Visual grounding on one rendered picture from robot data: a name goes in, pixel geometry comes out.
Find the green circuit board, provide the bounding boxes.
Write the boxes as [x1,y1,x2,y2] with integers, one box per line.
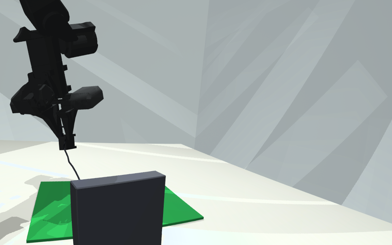
[26,181,204,243]

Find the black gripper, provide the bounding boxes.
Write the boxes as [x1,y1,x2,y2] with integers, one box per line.
[31,61,104,140]

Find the black cable with plug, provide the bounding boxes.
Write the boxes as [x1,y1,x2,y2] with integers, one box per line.
[57,126,80,180]

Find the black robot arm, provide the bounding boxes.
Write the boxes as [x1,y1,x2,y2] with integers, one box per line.
[11,0,98,116]

